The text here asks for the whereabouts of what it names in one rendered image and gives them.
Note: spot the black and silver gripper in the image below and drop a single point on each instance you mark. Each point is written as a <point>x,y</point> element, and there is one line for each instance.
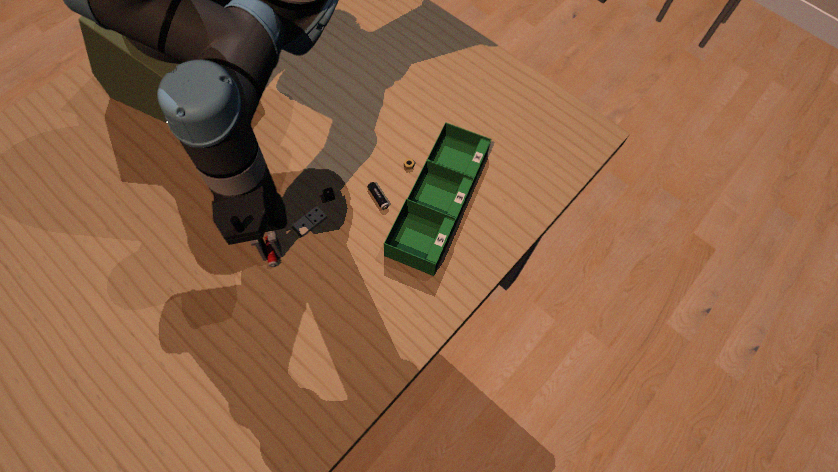
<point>250,212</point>

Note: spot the tan domino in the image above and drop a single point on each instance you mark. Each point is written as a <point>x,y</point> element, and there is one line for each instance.
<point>309,221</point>

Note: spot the green rack of bins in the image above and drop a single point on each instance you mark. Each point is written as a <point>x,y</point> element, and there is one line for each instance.
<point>428,217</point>

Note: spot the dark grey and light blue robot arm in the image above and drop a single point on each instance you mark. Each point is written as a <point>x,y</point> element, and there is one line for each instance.
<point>200,99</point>

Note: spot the red battery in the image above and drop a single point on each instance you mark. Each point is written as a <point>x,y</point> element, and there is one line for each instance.
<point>272,258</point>

